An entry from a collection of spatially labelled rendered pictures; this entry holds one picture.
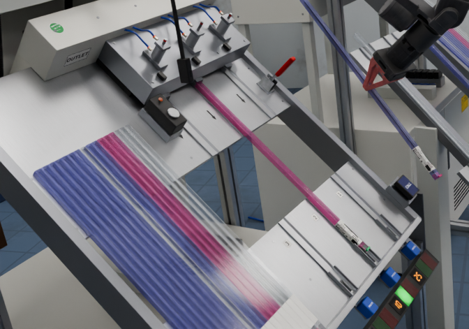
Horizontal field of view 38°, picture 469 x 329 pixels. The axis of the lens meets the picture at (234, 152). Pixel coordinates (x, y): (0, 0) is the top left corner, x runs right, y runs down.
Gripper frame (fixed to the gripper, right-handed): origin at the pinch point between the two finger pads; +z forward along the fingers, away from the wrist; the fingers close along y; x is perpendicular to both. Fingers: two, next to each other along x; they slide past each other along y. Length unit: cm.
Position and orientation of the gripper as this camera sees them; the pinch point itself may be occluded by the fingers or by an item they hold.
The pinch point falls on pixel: (368, 85)
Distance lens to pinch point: 151.7
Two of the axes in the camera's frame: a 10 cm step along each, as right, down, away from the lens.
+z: -5.2, 5.5, 6.5
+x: 5.5, 8.0, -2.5
